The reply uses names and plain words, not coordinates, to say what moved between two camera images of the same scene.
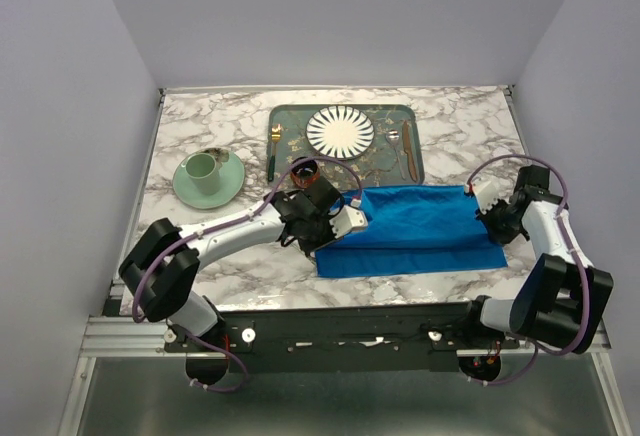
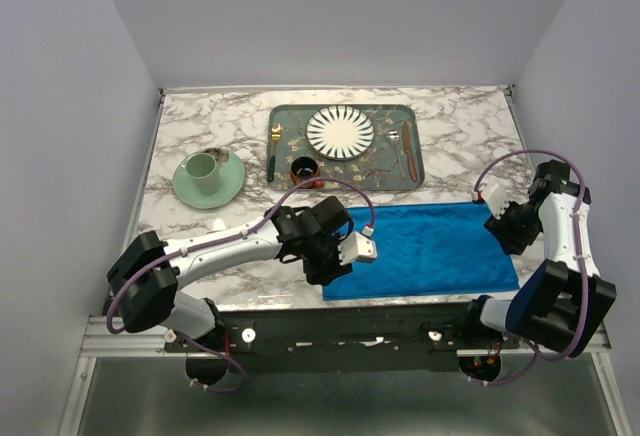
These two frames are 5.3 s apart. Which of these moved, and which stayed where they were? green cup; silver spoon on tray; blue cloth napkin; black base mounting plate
Moved: blue cloth napkin
Stayed: black base mounting plate; green cup; silver spoon on tray
